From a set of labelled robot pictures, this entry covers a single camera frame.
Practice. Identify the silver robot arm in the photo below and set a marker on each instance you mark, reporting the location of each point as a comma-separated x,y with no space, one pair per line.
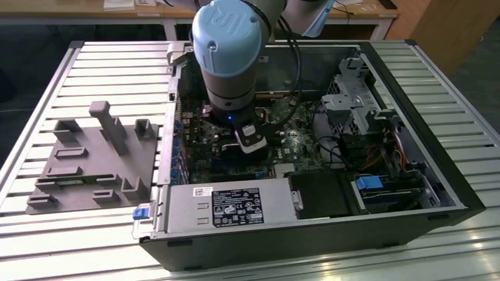
231,87

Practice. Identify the black graphics card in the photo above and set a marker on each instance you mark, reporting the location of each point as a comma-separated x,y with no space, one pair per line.
227,155

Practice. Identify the green motherboard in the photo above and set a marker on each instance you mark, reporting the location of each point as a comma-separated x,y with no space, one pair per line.
300,137

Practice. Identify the silver chipset heatsink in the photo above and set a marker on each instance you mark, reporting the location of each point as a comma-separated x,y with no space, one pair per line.
284,167

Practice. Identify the silver disk bay cage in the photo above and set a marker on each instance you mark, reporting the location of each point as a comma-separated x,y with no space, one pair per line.
343,102

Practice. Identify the gray power supply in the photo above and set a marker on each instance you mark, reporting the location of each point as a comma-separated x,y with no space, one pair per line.
183,205

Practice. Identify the black plastic shroud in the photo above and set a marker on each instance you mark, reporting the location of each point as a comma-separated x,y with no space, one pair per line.
324,193

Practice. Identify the gray parts rack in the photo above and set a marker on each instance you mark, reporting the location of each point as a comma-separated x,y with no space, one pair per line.
97,175

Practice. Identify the blue case latch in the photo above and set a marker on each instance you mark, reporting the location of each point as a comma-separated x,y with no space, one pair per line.
141,213

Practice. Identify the blue disk carrier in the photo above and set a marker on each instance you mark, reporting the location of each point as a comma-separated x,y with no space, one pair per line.
368,183

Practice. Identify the white box black print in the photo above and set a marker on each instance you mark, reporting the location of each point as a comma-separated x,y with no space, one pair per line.
147,2

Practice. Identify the white cardboard box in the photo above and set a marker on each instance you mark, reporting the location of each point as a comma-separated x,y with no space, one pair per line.
119,4

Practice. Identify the black PC case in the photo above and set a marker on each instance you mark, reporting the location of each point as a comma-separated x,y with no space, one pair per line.
312,246

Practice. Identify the wooden desk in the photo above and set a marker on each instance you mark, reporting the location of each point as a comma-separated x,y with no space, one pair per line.
59,13

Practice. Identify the brown wooden cabinet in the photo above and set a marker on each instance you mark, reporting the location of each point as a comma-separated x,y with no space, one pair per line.
449,29

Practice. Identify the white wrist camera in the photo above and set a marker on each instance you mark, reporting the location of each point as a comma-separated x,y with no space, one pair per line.
252,139

